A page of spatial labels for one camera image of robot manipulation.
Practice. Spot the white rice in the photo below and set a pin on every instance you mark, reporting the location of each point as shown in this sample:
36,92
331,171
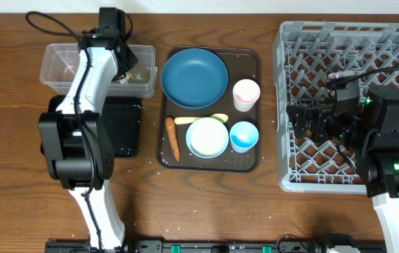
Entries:
208,137

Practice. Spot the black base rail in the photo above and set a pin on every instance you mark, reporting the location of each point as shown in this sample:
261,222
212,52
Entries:
335,243

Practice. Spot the yellow plastic spoon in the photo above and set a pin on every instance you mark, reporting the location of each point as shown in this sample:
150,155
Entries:
188,120

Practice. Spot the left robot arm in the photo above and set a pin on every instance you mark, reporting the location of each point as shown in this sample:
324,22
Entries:
74,140

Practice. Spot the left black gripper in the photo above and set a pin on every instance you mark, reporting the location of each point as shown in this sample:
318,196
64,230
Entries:
135,60

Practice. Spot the grey dishwasher rack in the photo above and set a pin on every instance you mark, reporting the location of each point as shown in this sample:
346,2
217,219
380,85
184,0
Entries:
304,54

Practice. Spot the black rectangular tray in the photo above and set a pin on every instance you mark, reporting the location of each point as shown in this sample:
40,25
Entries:
121,117

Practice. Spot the clear plastic bin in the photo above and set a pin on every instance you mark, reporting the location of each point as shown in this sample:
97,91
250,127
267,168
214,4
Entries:
61,62

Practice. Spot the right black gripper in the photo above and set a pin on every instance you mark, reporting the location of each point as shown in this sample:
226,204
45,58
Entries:
306,114

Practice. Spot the white tissue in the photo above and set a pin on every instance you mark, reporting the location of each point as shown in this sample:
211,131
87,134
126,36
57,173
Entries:
124,79

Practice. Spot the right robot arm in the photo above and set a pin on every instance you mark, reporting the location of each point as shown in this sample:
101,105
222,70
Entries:
370,130

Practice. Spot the yellow snack wrapper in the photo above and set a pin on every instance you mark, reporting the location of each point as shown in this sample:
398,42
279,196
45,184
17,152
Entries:
138,77

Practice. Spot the light blue bowl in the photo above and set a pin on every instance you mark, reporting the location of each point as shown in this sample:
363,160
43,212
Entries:
189,140

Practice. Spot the pink plastic cup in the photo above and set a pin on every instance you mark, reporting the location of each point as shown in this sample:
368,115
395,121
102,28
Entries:
245,94

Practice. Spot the dark brown serving tray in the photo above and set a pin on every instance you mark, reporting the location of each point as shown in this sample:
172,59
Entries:
241,64

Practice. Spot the dark blue plate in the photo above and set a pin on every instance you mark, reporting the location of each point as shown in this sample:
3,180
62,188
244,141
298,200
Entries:
194,78

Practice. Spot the orange carrot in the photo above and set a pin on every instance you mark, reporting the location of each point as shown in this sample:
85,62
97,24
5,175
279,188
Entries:
171,131

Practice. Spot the light blue plastic cup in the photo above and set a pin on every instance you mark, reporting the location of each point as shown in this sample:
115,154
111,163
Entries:
243,136

